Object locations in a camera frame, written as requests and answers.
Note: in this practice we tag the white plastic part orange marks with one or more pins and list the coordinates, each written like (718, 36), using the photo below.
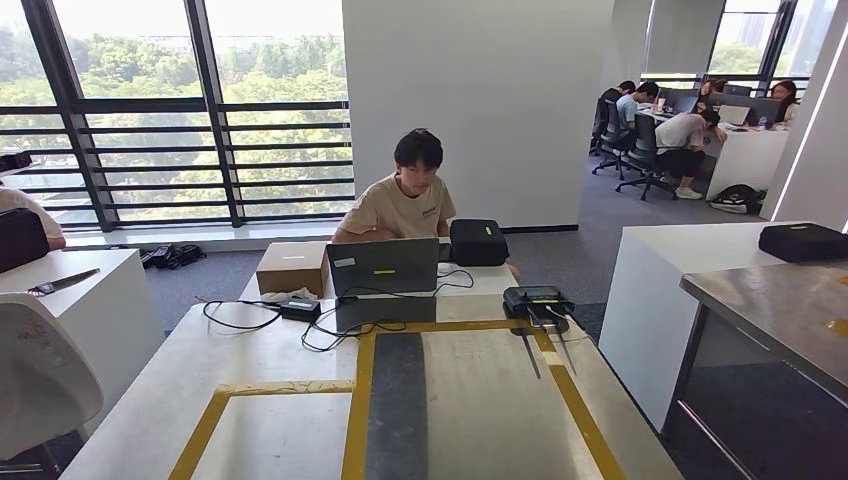
(46, 378)

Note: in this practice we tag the steel workbench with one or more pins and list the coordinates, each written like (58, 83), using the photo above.
(166, 371)
(762, 311)

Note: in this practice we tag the flat metal blade part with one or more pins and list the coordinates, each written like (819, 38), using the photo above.
(66, 280)

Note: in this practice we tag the person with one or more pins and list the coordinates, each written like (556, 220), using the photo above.
(626, 109)
(679, 132)
(710, 86)
(785, 93)
(397, 208)
(33, 212)
(609, 95)

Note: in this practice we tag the grey laptop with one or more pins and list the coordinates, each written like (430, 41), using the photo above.
(384, 265)

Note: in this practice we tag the black zippered case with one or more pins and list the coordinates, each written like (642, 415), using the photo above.
(802, 242)
(477, 242)

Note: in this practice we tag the black device with antennas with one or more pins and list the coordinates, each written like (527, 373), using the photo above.
(533, 298)

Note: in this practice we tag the brown cardboard box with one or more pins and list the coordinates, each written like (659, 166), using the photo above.
(291, 268)

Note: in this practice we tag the black power adapter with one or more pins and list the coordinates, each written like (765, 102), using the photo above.
(299, 309)

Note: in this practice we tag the white crumpled tissue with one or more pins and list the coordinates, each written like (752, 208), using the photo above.
(291, 295)

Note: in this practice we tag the yellow tape outline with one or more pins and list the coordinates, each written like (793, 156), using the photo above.
(361, 397)

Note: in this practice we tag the black office chair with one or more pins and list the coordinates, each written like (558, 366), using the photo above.
(613, 136)
(598, 122)
(642, 146)

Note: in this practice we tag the pile of black bags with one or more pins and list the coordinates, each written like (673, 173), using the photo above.
(172, 256)

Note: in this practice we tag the black window railing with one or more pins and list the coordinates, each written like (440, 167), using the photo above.
(146, 106)

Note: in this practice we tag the black backpack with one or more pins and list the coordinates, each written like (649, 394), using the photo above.
(736, 197)

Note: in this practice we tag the silver laptop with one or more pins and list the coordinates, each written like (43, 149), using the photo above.
(734, 114)

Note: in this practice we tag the black bag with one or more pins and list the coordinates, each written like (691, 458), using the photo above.
(20, 238)

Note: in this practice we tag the black equipment box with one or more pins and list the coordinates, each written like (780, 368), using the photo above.
(14, 162)

